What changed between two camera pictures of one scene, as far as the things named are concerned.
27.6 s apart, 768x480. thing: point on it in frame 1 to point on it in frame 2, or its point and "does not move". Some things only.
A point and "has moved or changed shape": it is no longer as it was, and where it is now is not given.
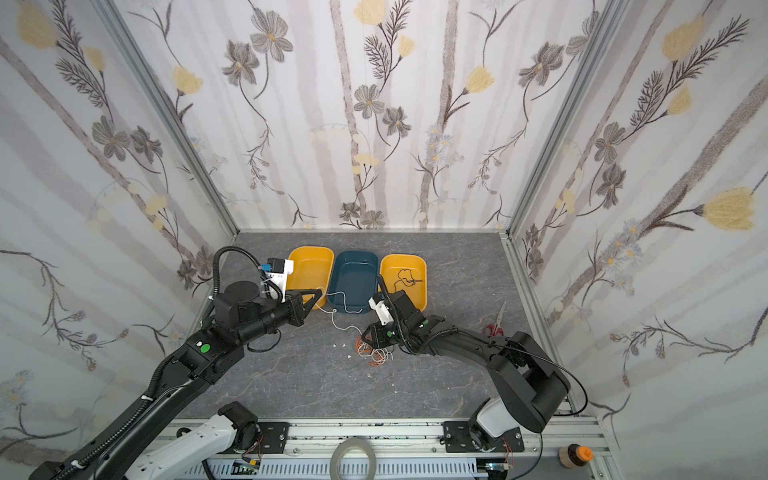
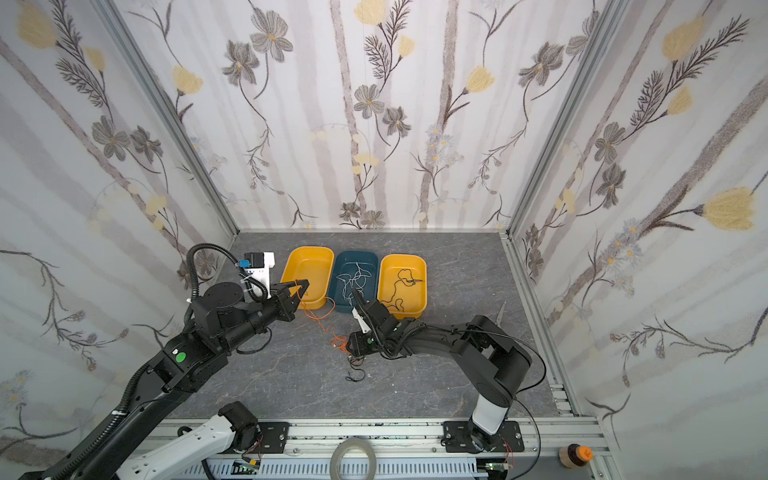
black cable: (405, 276) does not move
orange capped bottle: (575, 456) does not move
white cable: (334, 311) to (356, 281)
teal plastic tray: (353, 282) does not move
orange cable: (365, 347) has moved or changed shape
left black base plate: (275, 436) does not move
